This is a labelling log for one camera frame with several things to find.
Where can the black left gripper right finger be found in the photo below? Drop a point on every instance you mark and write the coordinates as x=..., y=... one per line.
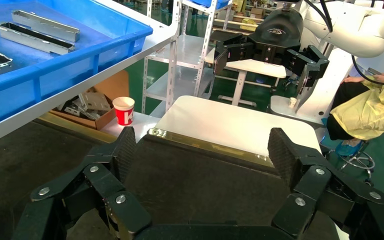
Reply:
x=311, y=185

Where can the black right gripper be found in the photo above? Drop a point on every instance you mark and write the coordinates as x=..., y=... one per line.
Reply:
x=278, y=33

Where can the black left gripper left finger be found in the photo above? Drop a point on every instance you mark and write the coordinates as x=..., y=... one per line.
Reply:
x=102, y=179

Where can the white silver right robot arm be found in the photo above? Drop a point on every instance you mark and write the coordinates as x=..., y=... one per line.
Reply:
x=361, y=30

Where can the small white side table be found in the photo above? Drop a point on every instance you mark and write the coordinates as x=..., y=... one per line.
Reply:
x=261, y=68

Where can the brown cardboard carton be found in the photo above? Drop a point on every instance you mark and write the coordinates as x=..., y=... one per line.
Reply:
x=257, y=13

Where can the small white paper cup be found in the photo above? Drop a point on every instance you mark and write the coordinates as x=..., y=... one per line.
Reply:
x=292, y=102

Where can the blue shoe cover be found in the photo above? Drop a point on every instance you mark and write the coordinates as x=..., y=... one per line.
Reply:
x=347, y=147

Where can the chrome stool base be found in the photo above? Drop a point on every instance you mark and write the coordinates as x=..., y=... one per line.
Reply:
x=369, y=182

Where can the white robot body column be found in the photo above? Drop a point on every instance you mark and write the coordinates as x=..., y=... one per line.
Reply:
x=324, y=86

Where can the red white paper cup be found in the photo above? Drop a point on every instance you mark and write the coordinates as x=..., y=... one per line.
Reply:
x=124, y=114

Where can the blue storage bin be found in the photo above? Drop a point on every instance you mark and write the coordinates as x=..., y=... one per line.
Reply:
x=212, y=2

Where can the white metal shelving rack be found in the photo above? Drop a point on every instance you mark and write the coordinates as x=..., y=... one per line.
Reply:
x=185, y=49

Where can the seated person in yellow coat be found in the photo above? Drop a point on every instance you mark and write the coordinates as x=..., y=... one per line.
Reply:
x=367, y=112

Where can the brown cardboard box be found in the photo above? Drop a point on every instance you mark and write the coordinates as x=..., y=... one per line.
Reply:
x=116, y=86

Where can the blue plastic tray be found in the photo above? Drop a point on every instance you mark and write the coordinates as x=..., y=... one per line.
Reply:
x=79, y=66

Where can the grey sheet metal bracket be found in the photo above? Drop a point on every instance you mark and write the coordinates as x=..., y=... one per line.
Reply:
x=79, y=112
x=96, y=101

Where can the white perforated steel post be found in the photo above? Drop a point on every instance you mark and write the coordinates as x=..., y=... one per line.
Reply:
x=173, y=66

